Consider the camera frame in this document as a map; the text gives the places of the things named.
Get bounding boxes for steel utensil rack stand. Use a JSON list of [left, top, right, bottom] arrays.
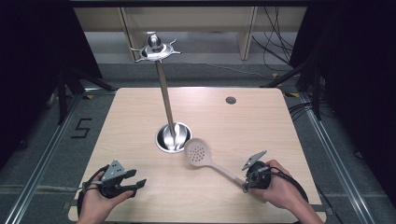
[[129, 31, 193, 154]]

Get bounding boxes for dark curtain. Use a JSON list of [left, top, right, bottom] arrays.
[[0, 0, 104, 171], [288, 0, 396, 200]]

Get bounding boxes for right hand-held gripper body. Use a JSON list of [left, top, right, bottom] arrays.
[[241, 149, 273, 190]]

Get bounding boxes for black floor cables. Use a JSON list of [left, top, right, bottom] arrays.
[[250, 6, 296, 65]]

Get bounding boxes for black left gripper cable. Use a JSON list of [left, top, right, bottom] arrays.
[[76, 163, 110, 218]]

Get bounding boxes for black floor tape mark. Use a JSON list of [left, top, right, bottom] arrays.
[[70, 117, 93, 140]]

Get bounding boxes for beige slotted spoon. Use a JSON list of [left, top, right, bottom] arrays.
[[183, 137, 267, 203]]

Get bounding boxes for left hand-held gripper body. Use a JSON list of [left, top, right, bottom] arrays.
[[98, 159, 129, 200]]

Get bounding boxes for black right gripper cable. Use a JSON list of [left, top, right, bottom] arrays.
[[261, 165, 310, 203]]

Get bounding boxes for person's left hand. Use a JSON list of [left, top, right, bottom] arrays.
[[77, 170, 135, 224]]

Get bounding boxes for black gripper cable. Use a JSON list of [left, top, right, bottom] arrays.
[[76, 163, 110, 218], [261, 165, 310, 203]]

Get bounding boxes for black metal stand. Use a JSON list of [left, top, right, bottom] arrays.
[[260, 60, 323, 121], [55, 64, 117, 126]]

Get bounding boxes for aluminium floor rail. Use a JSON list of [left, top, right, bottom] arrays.
[[281, 90, 376, 224], [2, 88, 117, 224]]

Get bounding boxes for person's right hand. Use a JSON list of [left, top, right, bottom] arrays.
[[248, 159, 305, 213]]

